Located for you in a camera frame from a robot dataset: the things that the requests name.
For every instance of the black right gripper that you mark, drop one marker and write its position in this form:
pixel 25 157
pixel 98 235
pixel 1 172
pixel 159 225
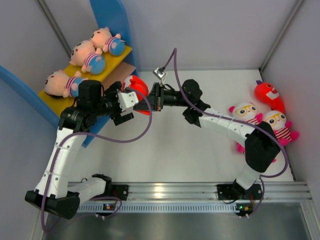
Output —
pixel 156 98

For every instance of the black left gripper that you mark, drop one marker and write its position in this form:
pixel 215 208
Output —
pixel 112 93

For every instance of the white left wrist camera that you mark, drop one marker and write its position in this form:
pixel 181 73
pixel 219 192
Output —
pixel 127 100

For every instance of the pig doll black hair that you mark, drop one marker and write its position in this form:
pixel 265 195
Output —
pixel 59 85

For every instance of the aluminium mounting rail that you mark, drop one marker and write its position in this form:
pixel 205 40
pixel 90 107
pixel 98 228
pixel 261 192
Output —
pixel 208 192

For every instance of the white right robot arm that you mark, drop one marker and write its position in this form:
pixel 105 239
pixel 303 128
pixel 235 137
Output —
pixel 259 141

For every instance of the pig doll blue pants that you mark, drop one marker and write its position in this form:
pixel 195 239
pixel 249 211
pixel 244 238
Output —
pixel 88 58

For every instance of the red plush monster white mouth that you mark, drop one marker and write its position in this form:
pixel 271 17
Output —
pixel 266 93

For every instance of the slotted grey cable duct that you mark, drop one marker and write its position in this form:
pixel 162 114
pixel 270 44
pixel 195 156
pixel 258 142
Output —
pixel 131 207

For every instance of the white right cable connector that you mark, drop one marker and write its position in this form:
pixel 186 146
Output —
pixel 160 73

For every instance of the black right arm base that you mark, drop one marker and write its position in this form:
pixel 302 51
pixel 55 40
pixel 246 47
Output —
pixel 233 191

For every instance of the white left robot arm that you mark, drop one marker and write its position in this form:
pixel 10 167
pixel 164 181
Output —
pixel 52 194

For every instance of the blue wooden toy shelf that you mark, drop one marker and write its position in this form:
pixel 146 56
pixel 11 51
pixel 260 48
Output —
pixel 114 63

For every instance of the white panda doll yellow glasses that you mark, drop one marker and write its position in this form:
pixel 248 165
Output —
pixel 246 112

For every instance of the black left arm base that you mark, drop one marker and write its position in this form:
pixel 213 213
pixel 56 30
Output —
pixel 119 191

